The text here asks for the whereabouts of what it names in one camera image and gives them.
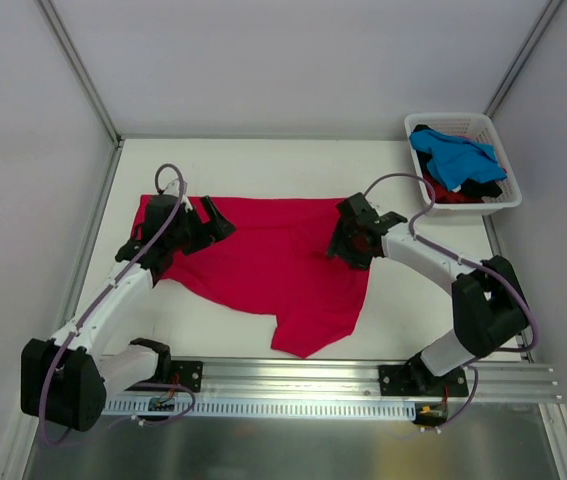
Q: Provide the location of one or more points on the red t shirt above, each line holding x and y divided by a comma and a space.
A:
443, 196

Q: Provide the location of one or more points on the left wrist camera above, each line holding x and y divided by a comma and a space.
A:
177, 189

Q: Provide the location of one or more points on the right aluminium frame post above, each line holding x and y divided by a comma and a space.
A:
531, 41

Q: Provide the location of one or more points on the black t shirt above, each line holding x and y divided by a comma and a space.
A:
470, 187

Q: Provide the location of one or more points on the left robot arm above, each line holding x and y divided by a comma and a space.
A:
67, 379

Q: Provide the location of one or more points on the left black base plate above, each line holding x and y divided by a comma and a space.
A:
186, 373

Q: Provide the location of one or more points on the white plastic basket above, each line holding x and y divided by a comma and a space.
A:
477, 128

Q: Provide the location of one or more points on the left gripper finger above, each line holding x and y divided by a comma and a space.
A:
215, 217
220, 230

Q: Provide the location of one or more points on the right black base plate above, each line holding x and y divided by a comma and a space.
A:
409, 381

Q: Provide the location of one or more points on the left aluminium frame post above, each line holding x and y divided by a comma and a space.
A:
62, 36

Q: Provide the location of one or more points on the rear aluminium table edge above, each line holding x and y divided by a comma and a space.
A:
312, 137

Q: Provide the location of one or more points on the white slotted cable duct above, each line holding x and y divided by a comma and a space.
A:
262, 408

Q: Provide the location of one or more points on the aluminium mounting rail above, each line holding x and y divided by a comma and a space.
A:
341, 380

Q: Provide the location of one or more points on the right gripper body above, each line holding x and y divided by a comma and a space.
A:
345, 245

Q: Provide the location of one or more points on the aluminium frame post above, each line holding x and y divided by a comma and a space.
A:
62, 36
531, 41

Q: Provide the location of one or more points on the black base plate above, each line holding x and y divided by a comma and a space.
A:
186, 373
409, 381

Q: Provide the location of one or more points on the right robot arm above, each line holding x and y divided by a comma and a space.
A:
488, 307

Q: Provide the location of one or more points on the pink t shirt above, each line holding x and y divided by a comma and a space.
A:
276, 264

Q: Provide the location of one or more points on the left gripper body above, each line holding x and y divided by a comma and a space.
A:
205, 230

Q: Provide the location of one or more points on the blue t shirt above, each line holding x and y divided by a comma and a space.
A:
454, 159

